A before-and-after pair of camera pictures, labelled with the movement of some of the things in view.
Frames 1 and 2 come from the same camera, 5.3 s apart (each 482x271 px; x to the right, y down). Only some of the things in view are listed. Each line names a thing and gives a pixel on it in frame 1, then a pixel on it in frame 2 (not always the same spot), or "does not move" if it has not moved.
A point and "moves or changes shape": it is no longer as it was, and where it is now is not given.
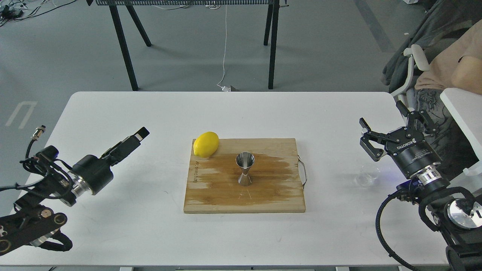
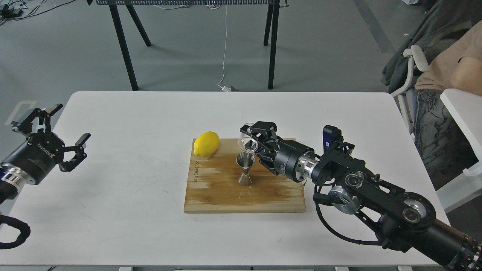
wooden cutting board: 212,186 does not move
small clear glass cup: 367,175 moves or changes shape
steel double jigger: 244,160 does not move
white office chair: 417,55 does not move
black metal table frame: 271,25 does not move
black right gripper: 406,145 -> 280,156
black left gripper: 96,173 -> 43,151
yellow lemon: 206,144 does not move
